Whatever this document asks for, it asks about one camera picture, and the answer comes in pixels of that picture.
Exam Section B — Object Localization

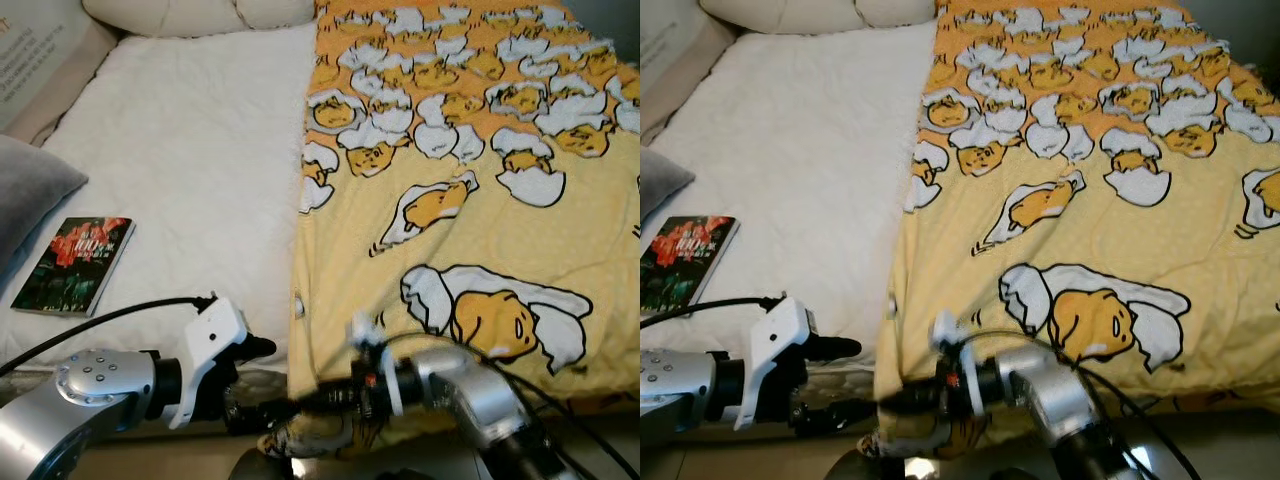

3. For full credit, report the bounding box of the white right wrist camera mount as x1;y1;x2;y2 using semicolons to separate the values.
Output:
345;312;404;419
930;310;983;419

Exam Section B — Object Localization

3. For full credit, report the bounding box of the printed beige headboard cushion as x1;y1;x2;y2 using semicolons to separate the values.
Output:
640;0;736;141
0;0;121;146

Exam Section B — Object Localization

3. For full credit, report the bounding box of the grey pillow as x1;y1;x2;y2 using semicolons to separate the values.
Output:
0;135;89;277
640;148;698;222

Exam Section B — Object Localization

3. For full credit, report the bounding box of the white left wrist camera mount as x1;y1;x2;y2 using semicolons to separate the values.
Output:
733;297;816;431
168;295;249;429

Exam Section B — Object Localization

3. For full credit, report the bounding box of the grey quilted bed base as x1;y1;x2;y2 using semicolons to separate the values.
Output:
808;362;887;403
0;335;297;441

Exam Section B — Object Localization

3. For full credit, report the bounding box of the dark book red cover print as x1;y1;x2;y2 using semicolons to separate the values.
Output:
640;215;741;312
10;216;136;318

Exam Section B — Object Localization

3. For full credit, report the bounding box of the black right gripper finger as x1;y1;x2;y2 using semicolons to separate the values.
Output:
878;384;941;415
288;386;349;415

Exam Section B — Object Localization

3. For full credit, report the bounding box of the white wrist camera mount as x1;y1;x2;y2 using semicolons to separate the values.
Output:
930;310;983;419
345;312;404;419
168;295;249;429
733;297;816;431

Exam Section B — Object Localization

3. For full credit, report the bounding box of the beige long bolster pillow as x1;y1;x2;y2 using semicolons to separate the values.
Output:
82;0;316;39
698;0;938;33

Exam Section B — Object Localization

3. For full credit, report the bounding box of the yellow egg cartoon blanket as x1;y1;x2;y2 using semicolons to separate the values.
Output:
258;0;641;459
860;0;1280;459

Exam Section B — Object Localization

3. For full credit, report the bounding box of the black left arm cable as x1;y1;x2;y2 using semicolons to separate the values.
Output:
640;295;787;322
0;293;217;377

